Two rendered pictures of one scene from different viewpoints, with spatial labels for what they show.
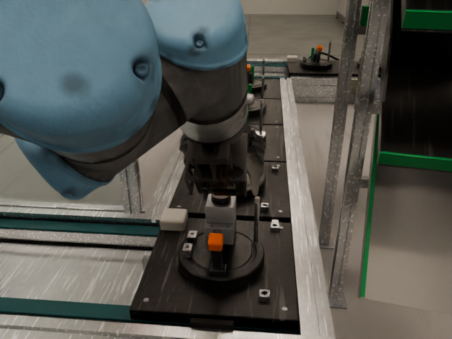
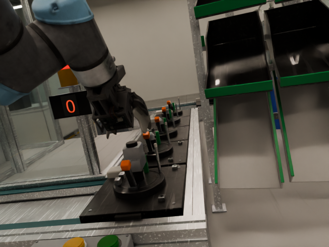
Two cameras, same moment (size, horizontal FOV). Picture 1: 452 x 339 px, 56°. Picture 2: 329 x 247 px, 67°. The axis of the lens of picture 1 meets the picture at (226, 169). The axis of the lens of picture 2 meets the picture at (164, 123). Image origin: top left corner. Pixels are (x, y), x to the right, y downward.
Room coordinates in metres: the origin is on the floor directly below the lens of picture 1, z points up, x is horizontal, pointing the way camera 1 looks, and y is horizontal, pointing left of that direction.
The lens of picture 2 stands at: (-0.05, -0.12, 1.26)
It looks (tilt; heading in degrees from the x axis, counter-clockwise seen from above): 12 degrees down; 4
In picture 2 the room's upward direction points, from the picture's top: 10 degrees counter-clockwise
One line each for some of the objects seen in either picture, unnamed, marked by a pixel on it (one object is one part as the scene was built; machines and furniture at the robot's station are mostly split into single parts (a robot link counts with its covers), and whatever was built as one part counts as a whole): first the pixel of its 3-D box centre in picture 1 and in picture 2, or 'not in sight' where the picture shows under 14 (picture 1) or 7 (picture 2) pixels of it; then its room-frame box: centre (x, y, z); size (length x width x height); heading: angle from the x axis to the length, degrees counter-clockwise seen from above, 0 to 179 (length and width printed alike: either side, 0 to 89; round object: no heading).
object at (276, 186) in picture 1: (233, 167); (152, 142); (0.81, -0.01, 1.01); 0.24 x 0.24 x 0.13; 85
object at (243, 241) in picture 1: (221, 255); (139, 183); (0.56, 0.01, 0.98); 0.14 x 0.14 x 0.02
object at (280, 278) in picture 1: (221, 264); (140, 189); (0.56, 0.01, 0.96); 0.24 x 0.24 x 0.02; 85
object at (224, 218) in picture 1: (221, 210); (134, 153); (0.57, 0.01, 1.06); 0.08 x 0.04 x 0.07; 175
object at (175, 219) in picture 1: (174, 222); (116, 174); (0.67, 0.10, 0.97); 0.05 x 0.05 x 0.04; 85
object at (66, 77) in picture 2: not in sight; (67, 77); (0.69, 0.19, 1.29); 0.05 x 0.05 x 0.05
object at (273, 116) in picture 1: (244, 96); (167, 115); (1.30, -0.06, 1.01); 0.24 x 0.24 x 0.13; 85
